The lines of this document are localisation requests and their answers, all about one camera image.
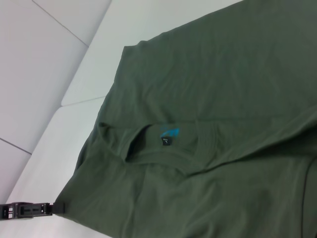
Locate right gripper camera-side finger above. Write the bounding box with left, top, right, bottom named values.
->
left=0, top=201, right=67, bottom=220

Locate dark green FREE t-shirt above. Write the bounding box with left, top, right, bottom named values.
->
left=51, top=0, right=317, bottom=238

